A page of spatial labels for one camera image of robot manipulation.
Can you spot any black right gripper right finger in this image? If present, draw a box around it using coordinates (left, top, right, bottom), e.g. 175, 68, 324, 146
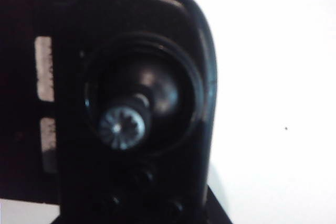
195, 184, 233, 224

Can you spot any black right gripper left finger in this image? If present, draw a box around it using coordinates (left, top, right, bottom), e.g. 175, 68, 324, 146
50, 183, 93, 224

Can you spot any black dual-joystick remote control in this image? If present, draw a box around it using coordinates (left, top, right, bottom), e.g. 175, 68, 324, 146
0, 0, 218, 224

